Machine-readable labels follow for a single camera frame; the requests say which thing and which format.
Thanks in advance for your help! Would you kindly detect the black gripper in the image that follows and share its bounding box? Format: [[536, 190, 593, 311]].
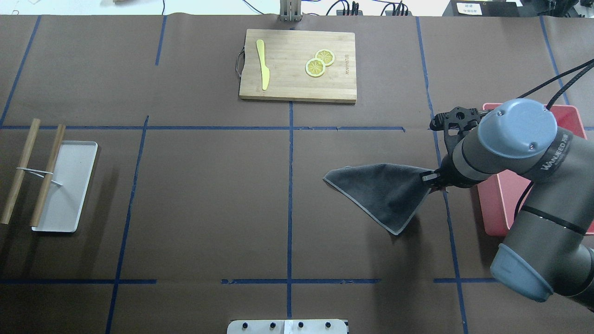
[[420, 107, 489, 188]]

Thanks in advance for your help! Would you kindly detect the grey cleaning cloth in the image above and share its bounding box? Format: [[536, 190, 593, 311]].
[[323, 163, 433, 236]]

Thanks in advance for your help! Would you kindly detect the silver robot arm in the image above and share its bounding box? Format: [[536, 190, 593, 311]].
[[420, 98, 594, 310]]

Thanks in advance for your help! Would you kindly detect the pink plastic bin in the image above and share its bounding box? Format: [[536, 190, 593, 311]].
[[477, 103, 594, 237]]

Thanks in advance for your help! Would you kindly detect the lemon slice far from knife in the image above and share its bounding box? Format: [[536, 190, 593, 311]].
[[315, 49, 336, 66]]

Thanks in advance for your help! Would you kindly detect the lemon slice near knife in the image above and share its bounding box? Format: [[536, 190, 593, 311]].
[[304, 58, 326, 78]]

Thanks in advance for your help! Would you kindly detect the black box with labels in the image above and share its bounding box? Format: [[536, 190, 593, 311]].
[[442, 0, 520, 18]]

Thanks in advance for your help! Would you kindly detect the wooden cutting board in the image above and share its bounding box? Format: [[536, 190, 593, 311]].
[[239, 28, 358, 104]]

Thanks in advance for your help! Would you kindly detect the yellow plastic knife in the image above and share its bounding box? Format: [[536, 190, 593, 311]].
[[255, 39, 270, 91]]

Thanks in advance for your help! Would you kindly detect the white rectangular tray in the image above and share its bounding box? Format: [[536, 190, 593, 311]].
[[31, 141, 98, 233]]

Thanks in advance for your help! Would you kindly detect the wooden rod on tray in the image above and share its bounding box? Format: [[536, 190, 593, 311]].
[[30, 123, 66, 227]]

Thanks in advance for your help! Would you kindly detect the wooden rod beside tray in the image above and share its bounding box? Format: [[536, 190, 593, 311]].
[[1, 118, 41, 225]]

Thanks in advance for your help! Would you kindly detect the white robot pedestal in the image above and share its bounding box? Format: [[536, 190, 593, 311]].
[[226, 319, 349, 334]]

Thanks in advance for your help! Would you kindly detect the aluminium frame post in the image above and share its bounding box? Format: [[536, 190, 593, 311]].
[[279, 0, 303, 22]]

